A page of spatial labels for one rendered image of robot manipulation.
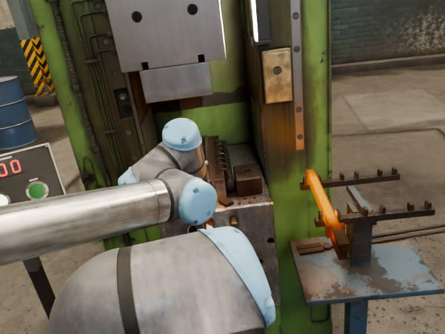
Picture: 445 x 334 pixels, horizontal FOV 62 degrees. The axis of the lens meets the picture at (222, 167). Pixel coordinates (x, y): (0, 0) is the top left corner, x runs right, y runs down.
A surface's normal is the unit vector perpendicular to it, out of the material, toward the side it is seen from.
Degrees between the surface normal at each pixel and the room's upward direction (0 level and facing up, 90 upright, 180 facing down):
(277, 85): 90
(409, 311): 0
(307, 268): 0
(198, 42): 90
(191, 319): 40
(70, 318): 58
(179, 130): 29
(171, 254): 12
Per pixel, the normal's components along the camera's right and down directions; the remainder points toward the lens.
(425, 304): -0.12, -0.90
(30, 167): 0.35, -0.18
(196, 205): 0.65, 0.25
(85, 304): -0.36, -0.27
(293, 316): 0.06, 0.41
